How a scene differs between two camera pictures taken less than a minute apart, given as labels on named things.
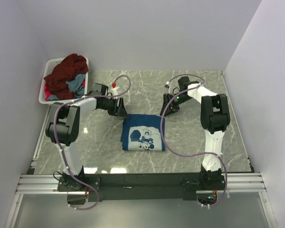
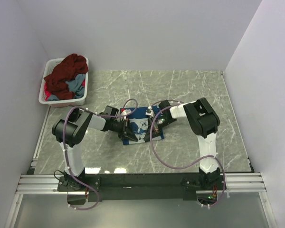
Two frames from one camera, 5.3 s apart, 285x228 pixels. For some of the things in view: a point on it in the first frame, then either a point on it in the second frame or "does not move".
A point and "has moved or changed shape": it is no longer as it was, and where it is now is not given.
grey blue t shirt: (74, 85) does not move
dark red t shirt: (72, 65) does not move
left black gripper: (120, 110) to (127, 132)
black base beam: (137, 187) does not move
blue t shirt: (143, 132) has moved or changed shape
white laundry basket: (50, 64) does not move
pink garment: (47, 93) does not move
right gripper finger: (165, 103) to (147, 138)
